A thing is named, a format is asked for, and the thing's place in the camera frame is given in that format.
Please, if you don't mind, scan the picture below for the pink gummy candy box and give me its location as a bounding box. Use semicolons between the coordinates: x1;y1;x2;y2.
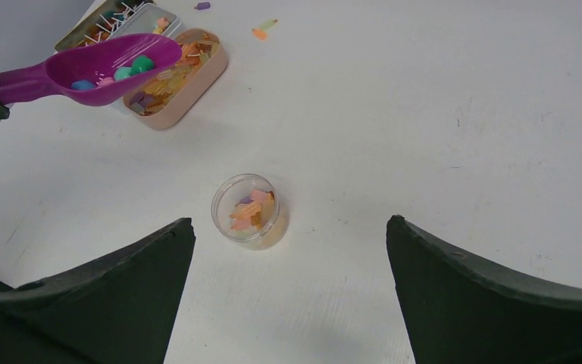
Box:
122;28;229;130

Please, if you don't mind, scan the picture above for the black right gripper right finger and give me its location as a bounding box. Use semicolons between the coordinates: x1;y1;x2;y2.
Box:
386;215;582;363

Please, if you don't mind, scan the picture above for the clear plastic jar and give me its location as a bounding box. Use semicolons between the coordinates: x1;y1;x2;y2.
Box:
211;174;289;250

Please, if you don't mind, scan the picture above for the yellow lollipop box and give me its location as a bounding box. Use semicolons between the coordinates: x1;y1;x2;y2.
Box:
55;1;155;52

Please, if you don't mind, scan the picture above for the spilled orange green gummy candy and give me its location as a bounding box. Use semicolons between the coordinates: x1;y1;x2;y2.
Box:
252;19;278;40

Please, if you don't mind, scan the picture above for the white star candy box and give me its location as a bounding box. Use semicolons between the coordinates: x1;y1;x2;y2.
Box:
108;4;185;39

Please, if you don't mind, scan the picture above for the spilled purple gummy candy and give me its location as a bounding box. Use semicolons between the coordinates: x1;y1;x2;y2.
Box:
194;2;211;11

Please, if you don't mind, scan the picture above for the magenta plastic scoop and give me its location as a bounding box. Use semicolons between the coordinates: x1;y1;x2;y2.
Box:
0;33;181;107

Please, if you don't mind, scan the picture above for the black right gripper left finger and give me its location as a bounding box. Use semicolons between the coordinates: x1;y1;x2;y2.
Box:
0;218;196;363

